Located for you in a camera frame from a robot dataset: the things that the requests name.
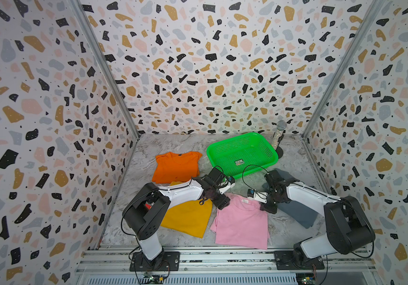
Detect yellow t-shirt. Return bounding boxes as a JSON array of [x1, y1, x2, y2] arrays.
[[161, 201, 213, 238]]

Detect blue-grey t-shirt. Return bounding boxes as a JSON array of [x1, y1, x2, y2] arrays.
[[270, 168, 318, 229]]

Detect pink t-shirt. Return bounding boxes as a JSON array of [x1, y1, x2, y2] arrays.
[[211, 194, 269, 250]]

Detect orange t-shirt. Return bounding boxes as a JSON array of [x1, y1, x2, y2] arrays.
[[152, 152, 202, 184]]

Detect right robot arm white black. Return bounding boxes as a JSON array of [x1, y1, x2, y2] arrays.
[[262, 171, 375, 266]]

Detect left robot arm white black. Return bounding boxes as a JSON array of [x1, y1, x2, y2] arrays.
[[121, 175, 235, 267]]

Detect green plastic basket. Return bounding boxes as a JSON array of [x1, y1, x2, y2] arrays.
[[206, 133, 279, 179]]

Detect right circuit board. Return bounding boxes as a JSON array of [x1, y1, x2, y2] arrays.
[[296, 273, 316, 285]]

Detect circuit board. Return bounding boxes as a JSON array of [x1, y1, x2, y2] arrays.
[[296, 273, 316, 285], [140, 272, 167, 285]]

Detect left circuit board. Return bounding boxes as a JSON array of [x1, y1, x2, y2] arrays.
[[140, 272, 167, 285]]

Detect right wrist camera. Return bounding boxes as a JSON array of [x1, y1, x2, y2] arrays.
[[247, 189, 268, 203]]

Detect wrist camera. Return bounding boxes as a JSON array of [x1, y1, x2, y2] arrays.
[[208, 166, 235, 189], [247, 189, 268, 203]]

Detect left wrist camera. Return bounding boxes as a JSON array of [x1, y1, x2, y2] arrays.
[[208, 166, 235, 189]]

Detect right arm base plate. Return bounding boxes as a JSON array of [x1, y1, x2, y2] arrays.
[[274, 250, 325, 270]]

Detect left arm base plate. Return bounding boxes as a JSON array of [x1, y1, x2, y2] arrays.
[[130, 251, 180, 272]]

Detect aluminium mounting rail frame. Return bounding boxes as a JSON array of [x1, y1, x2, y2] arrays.
[[76, 246, 383, 285]]

